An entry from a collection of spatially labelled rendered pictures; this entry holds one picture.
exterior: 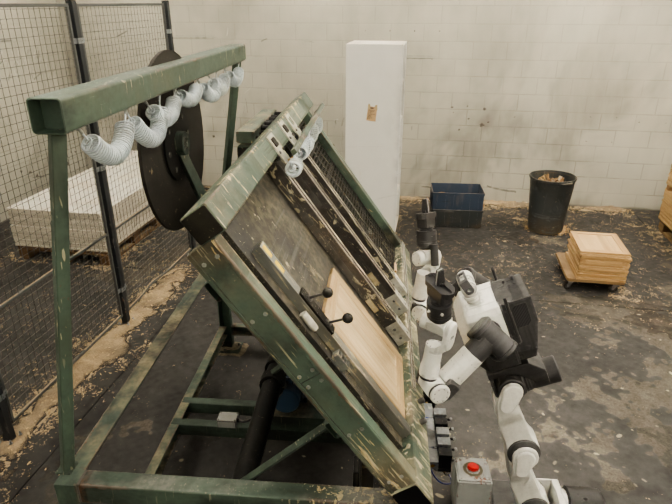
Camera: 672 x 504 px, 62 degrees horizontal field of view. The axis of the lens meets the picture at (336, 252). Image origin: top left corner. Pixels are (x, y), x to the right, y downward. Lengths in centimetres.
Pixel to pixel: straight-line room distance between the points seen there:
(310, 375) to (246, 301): 32
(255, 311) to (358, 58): 459
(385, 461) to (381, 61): 464
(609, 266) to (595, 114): 267
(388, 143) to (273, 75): 222
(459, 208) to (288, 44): 301
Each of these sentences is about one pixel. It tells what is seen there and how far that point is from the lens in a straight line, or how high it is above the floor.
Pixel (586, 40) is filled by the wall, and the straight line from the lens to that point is 760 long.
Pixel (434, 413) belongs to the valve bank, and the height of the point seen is 76.
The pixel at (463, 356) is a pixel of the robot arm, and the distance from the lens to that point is 214.
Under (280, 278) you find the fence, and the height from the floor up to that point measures 156.
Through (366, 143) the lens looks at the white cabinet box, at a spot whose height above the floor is 104.
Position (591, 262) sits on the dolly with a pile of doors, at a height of 31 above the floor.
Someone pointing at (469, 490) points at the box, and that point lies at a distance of 217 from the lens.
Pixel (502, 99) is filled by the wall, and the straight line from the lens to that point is 753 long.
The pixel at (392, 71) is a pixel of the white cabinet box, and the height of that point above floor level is 179.
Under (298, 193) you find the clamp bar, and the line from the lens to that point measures 252.
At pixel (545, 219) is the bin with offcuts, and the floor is 19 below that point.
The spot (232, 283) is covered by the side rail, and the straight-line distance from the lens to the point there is 173.
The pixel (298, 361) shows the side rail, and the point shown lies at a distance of 183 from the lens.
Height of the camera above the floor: 243
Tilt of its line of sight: 24 degrees down
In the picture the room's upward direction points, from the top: straight up
